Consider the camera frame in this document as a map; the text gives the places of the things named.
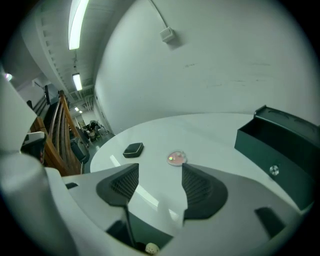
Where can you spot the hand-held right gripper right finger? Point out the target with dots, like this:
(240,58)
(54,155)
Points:
(245,197)

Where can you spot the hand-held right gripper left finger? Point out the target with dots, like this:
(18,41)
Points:
(85,185)

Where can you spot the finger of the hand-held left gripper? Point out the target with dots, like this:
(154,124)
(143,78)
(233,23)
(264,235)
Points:
(32,146)

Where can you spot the dark green jewellery box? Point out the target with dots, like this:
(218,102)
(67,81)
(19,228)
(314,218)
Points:
(270,155)

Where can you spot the small dark object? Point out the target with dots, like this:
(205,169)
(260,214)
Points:
(133,150)

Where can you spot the pink item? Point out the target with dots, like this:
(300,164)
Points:
(177,158)

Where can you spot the white curved desk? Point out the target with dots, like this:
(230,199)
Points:
(175,135)

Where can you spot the brown wooden stair railing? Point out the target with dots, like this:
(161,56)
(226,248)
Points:
(60,130)

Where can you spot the white wall junction box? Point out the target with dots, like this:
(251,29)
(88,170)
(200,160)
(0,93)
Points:
(167,34)

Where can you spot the white wall conduit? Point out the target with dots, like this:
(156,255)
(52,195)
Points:
(157,12)

